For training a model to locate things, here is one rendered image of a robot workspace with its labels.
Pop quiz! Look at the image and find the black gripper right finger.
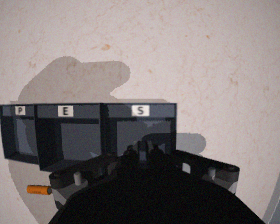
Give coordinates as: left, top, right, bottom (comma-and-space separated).
146, 140, 240, 194

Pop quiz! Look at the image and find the orange battery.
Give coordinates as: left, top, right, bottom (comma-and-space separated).
25, 185, 52, 195

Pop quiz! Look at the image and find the dark grey rack of three labelled bins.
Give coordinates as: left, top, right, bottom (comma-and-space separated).
0, 103, 177, 173

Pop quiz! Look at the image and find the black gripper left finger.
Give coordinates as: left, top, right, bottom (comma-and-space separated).
49, 141, 140, 210

